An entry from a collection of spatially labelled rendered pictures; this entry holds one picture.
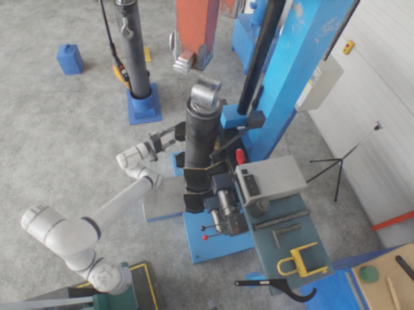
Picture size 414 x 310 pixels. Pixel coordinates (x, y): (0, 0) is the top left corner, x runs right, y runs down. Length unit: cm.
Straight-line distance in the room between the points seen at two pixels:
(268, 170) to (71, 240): 113
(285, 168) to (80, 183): 221
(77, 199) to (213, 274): 163
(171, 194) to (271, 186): 128
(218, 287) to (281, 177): 136
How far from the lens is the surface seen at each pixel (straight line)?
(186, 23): 80
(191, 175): 162
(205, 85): 122
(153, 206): 245
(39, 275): 281
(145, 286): 216
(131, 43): 249
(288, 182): 153
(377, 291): 197
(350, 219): 319
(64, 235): 100
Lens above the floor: 247
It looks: 57 degrees down
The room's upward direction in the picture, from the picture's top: 10 degrees clockwise
